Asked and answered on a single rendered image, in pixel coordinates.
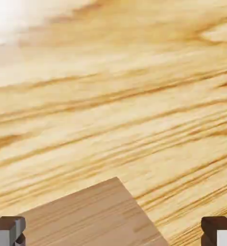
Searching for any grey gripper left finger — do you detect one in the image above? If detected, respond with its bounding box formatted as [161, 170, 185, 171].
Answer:
[0, 216, 26, 246]

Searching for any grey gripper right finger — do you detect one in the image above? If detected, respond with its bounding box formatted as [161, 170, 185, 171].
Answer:
[201, 216, 227, 246]

